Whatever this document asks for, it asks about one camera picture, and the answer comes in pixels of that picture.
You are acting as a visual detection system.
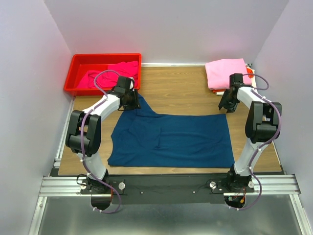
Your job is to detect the dark blue t shirt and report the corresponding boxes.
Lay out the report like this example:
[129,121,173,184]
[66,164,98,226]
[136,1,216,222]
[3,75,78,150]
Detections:
[108,96,234,168]

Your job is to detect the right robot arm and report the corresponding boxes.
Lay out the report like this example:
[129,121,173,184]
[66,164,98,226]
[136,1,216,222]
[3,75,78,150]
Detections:
[218,73,282,192]

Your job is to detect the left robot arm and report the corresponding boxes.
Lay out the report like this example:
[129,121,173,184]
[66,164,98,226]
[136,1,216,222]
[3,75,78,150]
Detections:
[65,76,140,192]

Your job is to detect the folded pink t shirt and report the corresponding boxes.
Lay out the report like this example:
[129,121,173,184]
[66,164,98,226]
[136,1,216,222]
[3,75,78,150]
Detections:
[205,58,247,90]

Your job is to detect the folded cream t shirt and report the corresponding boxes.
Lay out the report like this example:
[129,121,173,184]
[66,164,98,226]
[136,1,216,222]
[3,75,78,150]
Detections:
[216,69,259,97]

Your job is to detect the magenta t shirt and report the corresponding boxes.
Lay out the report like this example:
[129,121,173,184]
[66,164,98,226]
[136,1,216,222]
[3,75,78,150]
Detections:
[77,61,138,90]

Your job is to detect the folded orange t shirt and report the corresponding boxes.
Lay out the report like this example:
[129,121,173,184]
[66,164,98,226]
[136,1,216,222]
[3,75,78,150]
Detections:
[212,67,255,94]

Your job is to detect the red plastic bin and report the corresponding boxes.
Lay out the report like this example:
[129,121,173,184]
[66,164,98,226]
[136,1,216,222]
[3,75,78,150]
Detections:
[64,53,141,96]

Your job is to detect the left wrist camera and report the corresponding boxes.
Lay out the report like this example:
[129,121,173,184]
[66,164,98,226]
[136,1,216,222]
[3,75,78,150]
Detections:
[129,77,135,90]

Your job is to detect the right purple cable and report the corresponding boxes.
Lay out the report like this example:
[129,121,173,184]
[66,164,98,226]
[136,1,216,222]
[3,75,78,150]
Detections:
[228,73,282,212]

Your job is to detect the purple cable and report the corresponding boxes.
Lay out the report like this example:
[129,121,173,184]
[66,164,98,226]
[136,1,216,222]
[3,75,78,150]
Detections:
[228,73,282,212]
[80,70,123,214]

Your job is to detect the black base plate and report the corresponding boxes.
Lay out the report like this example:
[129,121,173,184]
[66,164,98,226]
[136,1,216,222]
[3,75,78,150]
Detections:
[76,174,255,211]

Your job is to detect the aluminium rail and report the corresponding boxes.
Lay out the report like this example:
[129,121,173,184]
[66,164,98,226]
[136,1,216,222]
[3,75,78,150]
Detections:
[39,175,301,197]

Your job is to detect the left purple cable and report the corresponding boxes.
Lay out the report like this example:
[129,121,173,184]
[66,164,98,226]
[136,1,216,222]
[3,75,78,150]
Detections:
[80,70,123,214]

